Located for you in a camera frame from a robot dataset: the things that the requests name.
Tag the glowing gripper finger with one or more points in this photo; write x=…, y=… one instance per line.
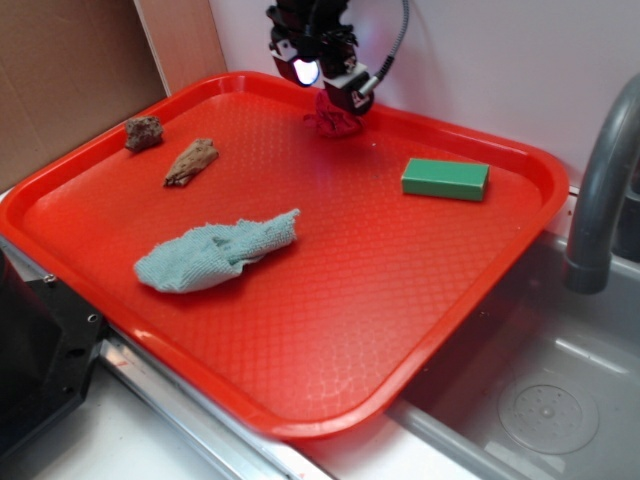
x=343, y=89
x=292, y=67

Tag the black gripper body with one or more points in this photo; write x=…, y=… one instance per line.
x=312, y=30

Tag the red paper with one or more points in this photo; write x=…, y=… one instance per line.
x=330, y=121

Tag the brown wood piece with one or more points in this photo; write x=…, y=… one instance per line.
x=187, y=165

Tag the green rectangular block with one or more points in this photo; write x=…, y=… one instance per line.
x=445, y=179

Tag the brown rock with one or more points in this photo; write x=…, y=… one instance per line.
x=142, y=133

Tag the red plastic tray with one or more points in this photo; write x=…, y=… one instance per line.
x=320, y=335

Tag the light green cloth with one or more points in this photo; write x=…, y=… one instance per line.
x=210, y=255

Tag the brown cardboard panel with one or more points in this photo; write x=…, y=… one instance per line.
x=71, y=70

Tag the grey faucet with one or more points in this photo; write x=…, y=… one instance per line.
x=606, y=217

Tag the grey sink basin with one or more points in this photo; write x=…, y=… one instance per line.
x=538, y=382

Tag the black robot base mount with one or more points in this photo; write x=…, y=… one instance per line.
x=50, y=339

